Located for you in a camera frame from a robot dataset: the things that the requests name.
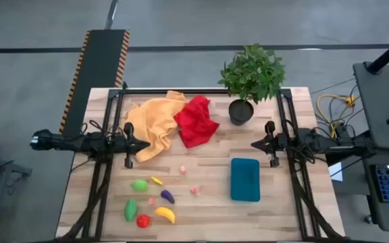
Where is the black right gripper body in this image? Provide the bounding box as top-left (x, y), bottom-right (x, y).
top-left (263, 120), bottom-right (282, 169)

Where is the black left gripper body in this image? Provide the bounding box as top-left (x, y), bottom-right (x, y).
top-left (122, 121), bottom-right (138, 169)

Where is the green toy lime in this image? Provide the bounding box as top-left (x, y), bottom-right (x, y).
top-left (130, 179), bottom-right (149, 193)

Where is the purple toy eggplant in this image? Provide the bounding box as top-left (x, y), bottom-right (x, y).
top-left (160, 190), bottom-right (176, 205)

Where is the yellow toy banana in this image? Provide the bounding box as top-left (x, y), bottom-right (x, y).
top-left (154, 206), bottom-right (176, 225)

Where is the orange cloth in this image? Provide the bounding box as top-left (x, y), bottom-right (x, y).
top-left (123, 90), bottom-right (188, 163)

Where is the teal plastic container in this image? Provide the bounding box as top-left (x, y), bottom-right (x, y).
top-left (230, 157), bottom-right (261, 203)

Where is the red cloth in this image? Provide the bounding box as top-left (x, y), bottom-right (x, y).
top-left (173, 94), bottom-right (221, 149)

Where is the green toy cucumber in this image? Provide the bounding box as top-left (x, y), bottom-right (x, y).
top-left (124, 198), bottom-right (138, 223)

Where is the white paper sheet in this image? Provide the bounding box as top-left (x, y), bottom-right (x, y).
top-left (328, 161), bottom-right (344, 182)

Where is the green plant in black pot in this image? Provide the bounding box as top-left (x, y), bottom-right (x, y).
top-left (217, 43), bottom-right (287, 127)

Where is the red toy tomato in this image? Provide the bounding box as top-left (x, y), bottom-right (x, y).
top-left (136, 214), bottom-right (151, 229)

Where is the black ramp with hazard stripes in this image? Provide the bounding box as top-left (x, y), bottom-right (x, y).
top-left (58, 29), bottom-right (130, 136)

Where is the grey equipment cart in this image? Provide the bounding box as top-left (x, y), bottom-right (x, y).
top-left (352, 61), bottom-right (389, 234)

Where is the black pole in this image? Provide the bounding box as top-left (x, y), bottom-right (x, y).
top-left (365, 32), bottom-right (389, 74)

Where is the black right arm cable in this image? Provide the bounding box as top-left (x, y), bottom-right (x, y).
top-left (284, 126), bottom-right (319, 165)

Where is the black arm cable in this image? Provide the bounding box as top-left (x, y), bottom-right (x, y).
top-left (79, 119), bottom-right (123, 141)
top-left (284, 126), bottom-right (319, 165)

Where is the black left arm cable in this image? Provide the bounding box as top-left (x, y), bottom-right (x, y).
top-left (79, 119), bottom-right (123, 141)

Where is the yellow cable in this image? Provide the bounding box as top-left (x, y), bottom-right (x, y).
top-left (316, 93), bottom-right (357, 139)

